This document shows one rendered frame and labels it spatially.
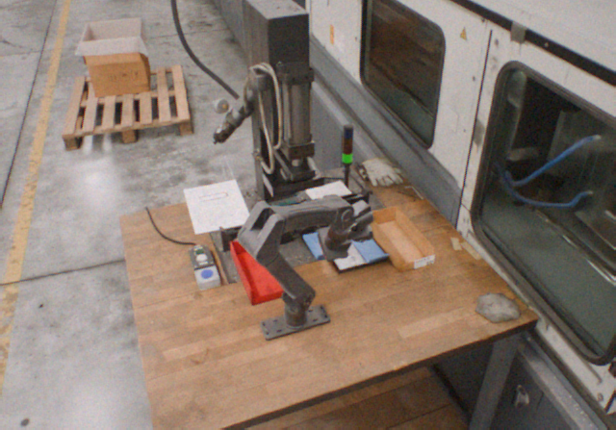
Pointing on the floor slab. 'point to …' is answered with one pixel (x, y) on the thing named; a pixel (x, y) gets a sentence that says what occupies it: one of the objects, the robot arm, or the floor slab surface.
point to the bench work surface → (376, 373)
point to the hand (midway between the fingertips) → (327, 255)
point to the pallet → (72, 130)
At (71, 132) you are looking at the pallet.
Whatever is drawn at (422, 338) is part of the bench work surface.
